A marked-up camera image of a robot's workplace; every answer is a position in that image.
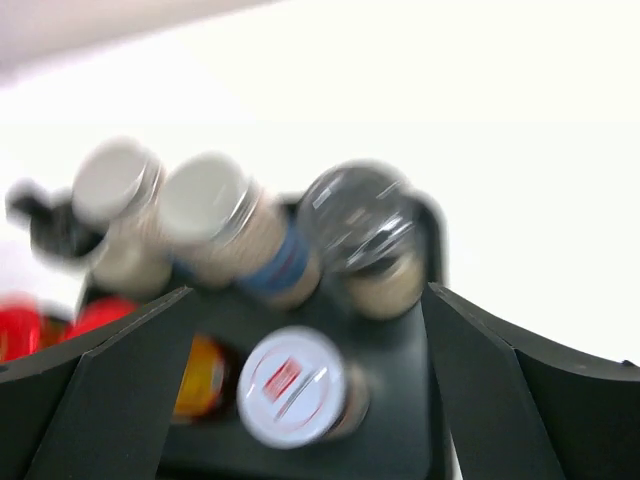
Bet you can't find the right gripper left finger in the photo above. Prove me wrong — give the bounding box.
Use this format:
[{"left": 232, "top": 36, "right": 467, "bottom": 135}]
[{"left": 1, "top": 287, "right": 198, "bottom": 479}]

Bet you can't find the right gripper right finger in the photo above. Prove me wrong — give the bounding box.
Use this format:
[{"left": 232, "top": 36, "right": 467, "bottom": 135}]
[{"left": 424, "top": 283, "right": 639, "bottom": 479}]

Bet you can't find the red-lid chili sauce jar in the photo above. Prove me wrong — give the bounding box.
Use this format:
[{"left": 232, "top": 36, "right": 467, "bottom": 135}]
[
  {"left": 63, "top": 297, "right": 239, "bottom": 424},
  {"left": 1, "top": 294, "right": 72, "bottom": 363}
]

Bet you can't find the black-cap clear bottle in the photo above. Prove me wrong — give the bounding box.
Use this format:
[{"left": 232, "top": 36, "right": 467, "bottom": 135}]
[{"left": 5, "top": 180, "right": 105, "bottom": 261}]

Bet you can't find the red-white label lid jar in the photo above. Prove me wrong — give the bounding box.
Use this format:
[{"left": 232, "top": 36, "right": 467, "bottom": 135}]
[{"left": 236, "top": 326, "right": 371, "bottom": 450}]

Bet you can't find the silver-lid bead jar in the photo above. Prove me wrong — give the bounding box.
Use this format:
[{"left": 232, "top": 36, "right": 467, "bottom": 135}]
[
  {"left": 155, "top": 152, "right": 321, "bottom": 309},
  {"left": 71, "top": 138, "right": 172, "bottom": 300}
]

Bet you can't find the silver-cap seasoning bottle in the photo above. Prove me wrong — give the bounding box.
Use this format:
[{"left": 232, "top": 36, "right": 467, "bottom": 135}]
[{"left": 296, "top": 160, "right": 426, "bottom": 321}]

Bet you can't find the black rectangular tray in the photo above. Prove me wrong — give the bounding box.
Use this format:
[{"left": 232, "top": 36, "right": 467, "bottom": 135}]
[{"left": 79, "top": 192, "right": 454, "bottom": 480}]

